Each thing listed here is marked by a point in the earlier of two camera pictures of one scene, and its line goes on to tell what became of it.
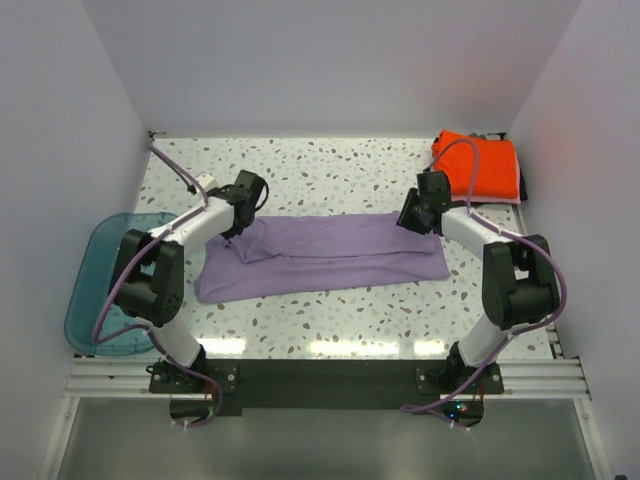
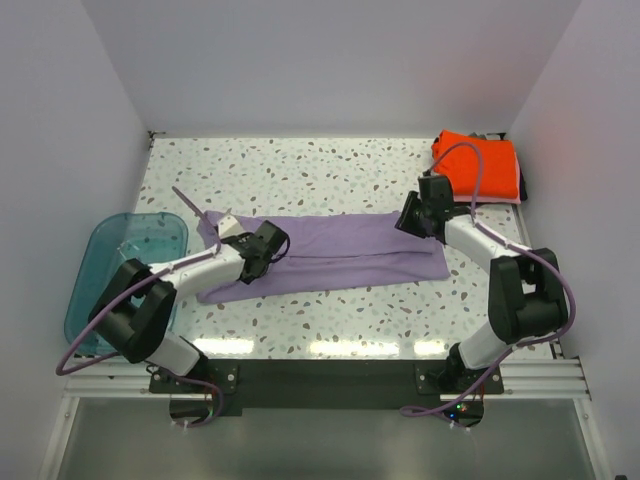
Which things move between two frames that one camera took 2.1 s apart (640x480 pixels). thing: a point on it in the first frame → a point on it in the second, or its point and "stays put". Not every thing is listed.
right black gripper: (404, 219) stays put
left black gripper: (230, 233) → (243, 238)
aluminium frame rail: (129, 379) stays put
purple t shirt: (284, 256) stays put
